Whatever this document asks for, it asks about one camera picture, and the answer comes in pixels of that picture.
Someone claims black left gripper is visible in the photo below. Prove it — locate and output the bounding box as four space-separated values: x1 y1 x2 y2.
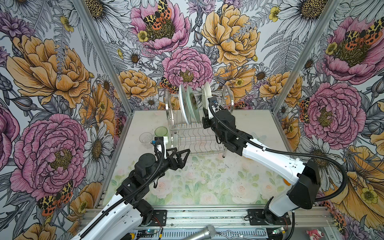
146 147 190 185

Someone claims cream floral plate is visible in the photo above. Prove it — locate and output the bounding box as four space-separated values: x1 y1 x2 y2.
202 82 213 119

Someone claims green plastic tumbler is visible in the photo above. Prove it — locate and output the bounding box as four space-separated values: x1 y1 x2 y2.
155 126 169 144

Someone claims clear plastic tumbler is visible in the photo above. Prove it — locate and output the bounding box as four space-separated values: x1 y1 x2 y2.
139 132 154 149

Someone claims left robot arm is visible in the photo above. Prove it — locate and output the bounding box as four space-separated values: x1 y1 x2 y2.
73 148 191 240

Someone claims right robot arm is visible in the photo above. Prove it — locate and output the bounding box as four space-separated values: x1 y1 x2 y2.
202 96 321 224

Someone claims steel two-tier dish rack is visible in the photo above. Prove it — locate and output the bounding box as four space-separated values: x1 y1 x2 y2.
164 88 227 156

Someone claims pale green plate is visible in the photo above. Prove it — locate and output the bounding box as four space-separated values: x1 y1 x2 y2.
187 86 201 123

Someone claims white plate red pattern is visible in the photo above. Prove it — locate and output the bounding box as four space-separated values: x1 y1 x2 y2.
179 84 191 125

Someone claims silver microphone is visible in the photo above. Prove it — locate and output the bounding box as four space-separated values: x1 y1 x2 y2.
183 225 217 240

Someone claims green circuit board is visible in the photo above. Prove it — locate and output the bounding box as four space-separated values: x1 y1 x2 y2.
136 229 159 239

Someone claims orange soda can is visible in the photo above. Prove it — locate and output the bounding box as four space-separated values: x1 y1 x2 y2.
284 179 291 186

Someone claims pink toy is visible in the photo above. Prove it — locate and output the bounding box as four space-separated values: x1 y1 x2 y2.
306 230 325 240

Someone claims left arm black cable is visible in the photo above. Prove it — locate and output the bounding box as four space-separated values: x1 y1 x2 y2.
79 140 166 239

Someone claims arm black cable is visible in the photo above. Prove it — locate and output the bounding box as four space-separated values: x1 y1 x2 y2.
79 140 166 239
208 103 348 202

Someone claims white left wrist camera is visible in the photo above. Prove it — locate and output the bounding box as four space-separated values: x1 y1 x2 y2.
152 139 167 161

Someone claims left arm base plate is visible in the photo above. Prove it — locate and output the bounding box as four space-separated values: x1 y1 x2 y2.
148 210 168 227

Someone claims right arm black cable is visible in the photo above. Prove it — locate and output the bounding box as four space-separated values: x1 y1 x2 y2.
208 103 348 202

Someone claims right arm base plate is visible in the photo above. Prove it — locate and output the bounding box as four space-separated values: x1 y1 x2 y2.
244 209 292 226

